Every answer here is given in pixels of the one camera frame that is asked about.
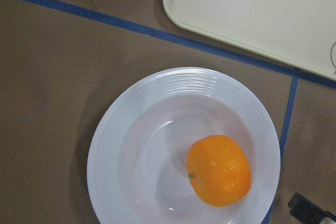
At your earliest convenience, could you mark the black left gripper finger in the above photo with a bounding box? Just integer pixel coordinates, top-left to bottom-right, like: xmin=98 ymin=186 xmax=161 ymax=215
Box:
xmin=288 ymin=193 xmax=335 ymax=224

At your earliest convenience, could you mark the orange fruit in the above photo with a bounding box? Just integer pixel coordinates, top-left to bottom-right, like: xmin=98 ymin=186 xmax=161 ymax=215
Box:
xmin=186 ymin=135 xmax=251 ymax=207

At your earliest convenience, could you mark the white round plate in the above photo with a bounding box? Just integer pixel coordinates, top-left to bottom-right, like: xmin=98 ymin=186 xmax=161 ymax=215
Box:
xmin=87 ymin=67 xmax=280 ymax=223

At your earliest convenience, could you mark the cream bear serving tray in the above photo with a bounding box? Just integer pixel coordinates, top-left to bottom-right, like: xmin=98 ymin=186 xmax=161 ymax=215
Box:
xmin=163 ymin=0 xmax=335 ymax=79

